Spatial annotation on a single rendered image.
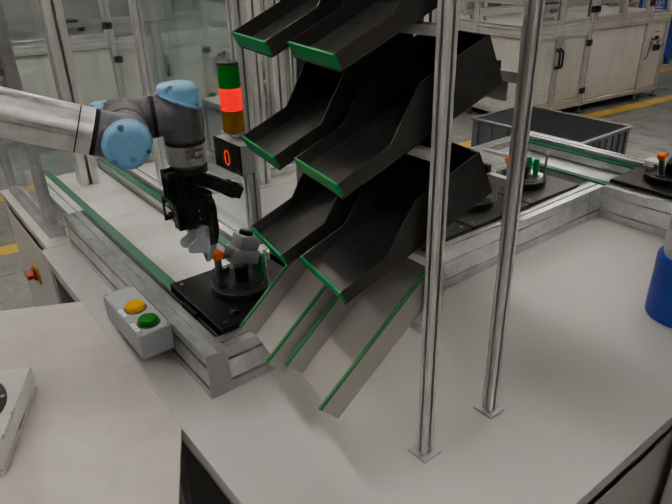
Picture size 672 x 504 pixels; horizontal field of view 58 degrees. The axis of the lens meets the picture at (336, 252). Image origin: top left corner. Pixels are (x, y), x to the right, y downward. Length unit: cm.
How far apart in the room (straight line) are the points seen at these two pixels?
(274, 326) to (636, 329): 82
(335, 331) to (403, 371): 27
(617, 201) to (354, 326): 120
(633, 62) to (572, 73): 97
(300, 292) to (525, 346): 53
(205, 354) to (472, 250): 75
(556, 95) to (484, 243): 515
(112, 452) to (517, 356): 81
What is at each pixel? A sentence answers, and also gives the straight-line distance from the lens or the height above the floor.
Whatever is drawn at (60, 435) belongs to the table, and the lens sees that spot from 126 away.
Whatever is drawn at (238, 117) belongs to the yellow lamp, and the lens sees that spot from 143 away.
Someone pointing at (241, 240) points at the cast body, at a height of 109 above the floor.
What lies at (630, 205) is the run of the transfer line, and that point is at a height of 92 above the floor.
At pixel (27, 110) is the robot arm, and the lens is 102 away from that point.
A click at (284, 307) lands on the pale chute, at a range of 114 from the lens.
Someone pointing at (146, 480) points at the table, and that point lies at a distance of 112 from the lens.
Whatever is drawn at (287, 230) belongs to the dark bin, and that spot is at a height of 121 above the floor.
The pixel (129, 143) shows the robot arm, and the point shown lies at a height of 138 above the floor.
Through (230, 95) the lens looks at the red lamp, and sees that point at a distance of 142.
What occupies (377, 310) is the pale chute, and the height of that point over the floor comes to 111.
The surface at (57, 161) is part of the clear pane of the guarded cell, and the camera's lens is 254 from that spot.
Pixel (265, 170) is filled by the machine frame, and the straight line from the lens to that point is 227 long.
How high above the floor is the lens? 164
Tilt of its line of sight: 27 degrees down
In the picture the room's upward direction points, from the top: 2 degrees counter-clockwise
